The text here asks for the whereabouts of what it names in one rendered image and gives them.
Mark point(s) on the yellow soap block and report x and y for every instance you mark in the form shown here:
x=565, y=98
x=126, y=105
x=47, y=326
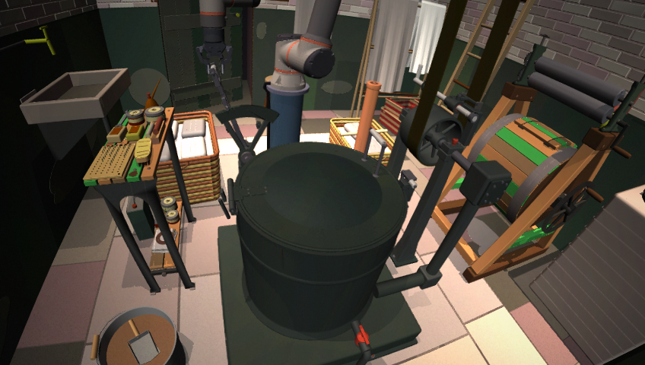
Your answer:
x=134, y=133

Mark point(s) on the grey latch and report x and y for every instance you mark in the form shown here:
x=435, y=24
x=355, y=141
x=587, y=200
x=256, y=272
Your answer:
x=408, y=180

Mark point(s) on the yellow wicker basket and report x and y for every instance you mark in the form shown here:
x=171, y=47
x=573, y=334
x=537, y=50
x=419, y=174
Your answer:
x=345, y=133

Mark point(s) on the dark green round lid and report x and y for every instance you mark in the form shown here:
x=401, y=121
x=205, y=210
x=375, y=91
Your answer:
x=322, y=189

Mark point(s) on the white and red paper stack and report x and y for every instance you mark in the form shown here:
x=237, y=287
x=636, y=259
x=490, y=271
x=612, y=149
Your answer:
x=162, y=241

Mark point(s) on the orange oil can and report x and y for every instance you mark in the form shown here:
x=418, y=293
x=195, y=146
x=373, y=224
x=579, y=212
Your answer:
x=151, y=99

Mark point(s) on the wooden ladder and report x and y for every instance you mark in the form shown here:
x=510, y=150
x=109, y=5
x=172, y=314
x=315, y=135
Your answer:
x=473, y=45

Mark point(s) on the dark green extractor body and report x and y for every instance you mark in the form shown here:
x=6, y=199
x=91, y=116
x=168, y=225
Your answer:
x=312, y=282

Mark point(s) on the grey belt shifter lever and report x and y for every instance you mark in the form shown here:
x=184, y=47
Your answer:
x=453, y=105

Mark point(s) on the grey ribbed board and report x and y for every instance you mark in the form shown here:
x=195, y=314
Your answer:
x=594, y=282

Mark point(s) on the red drain valve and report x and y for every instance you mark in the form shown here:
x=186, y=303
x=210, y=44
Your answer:
x=361, y=336

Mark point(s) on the yellow wall tap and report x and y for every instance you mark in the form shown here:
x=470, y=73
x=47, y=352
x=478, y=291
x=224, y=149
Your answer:
x=44, y=41

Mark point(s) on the grey wall sink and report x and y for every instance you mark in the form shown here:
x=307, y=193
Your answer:
x=70, y=103

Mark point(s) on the dark leg work table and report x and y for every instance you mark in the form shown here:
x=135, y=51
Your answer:
x=151, y=216

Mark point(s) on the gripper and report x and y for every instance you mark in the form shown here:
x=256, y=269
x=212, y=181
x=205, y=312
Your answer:
x=214, y=48

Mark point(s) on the brown wicker laundry basket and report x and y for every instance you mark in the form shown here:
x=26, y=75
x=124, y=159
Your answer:
x=194, y=166

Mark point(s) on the dark green box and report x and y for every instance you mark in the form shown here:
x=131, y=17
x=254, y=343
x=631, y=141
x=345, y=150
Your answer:
x=140, y=221

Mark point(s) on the dark belt pulley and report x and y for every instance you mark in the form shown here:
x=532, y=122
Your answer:
x=428, y=138

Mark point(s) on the dark brake lever with quadrant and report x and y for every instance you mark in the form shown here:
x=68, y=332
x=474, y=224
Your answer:
x=247, y=128

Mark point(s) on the orange upright pipe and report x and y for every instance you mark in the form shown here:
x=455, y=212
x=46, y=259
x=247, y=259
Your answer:
x=368, y=116

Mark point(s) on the brown soap block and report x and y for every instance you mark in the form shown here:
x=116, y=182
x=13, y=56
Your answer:
x=117, y=134

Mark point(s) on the wooden barrel washer with mangle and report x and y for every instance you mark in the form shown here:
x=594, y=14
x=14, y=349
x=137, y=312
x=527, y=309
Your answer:
x=534, y=166

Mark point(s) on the white hanging sheet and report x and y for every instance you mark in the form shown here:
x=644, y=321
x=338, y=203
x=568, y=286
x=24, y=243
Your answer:
x=428, y=35
x=390, y=45

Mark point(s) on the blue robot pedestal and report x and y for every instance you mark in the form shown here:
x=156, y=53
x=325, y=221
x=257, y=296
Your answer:
x=286, y=118

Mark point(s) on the round grey tin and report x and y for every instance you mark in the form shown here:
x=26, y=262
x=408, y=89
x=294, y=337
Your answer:
x=173, y=216
x=135, y=117
x=168, y=203
x=153, y=114

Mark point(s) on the tan perforated washboard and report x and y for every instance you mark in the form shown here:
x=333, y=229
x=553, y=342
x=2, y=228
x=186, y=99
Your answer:
x=108, y=162

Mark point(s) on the dark lid back stop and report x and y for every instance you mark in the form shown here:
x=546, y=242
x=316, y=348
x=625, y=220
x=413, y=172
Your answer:
x=230, y=199

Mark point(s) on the dark green door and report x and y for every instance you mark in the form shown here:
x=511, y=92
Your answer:
x=186, y=50

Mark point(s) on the red striped basket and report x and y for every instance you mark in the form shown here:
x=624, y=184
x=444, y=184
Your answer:
x=395, y=113

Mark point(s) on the yellow scrubbing brush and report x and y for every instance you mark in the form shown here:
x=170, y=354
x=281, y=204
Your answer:
x=143, y=150

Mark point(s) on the dark pulley stand with pipe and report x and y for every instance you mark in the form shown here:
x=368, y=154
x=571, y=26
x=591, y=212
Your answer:
x=456, y=226

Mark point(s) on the dark olive drive belt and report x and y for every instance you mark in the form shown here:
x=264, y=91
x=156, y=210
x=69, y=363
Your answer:
x=443, y=65

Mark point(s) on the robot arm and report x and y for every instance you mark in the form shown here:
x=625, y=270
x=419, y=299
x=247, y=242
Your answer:
x=308, y=53

